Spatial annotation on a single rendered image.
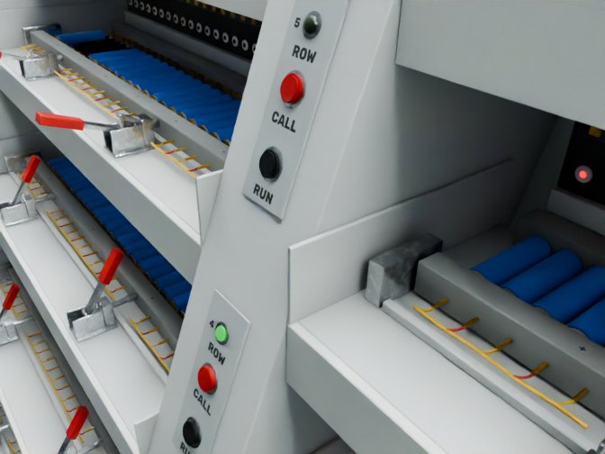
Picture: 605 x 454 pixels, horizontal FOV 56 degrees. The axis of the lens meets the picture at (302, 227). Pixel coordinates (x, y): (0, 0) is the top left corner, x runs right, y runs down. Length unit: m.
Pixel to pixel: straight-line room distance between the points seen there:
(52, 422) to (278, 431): 0.45
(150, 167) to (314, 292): 0.23
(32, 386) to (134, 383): 0.31
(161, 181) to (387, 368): 0.26
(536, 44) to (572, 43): 0.01
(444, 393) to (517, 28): 0.17
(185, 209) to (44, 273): 0.31
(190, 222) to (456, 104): 0.20
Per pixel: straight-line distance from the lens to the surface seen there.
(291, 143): 0.31
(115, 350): 0.58
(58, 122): 0.50
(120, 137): 0.52
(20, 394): 0.83
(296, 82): 0.31
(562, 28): 0.24
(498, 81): 0.26
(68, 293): 0.67
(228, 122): 0.53
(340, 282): 0.33
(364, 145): 0.30
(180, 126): 0.51
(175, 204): 0.44
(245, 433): 0.36
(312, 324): 0.32
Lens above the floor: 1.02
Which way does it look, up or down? 18 degrees down
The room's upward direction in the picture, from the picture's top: 18 degrees clockwise
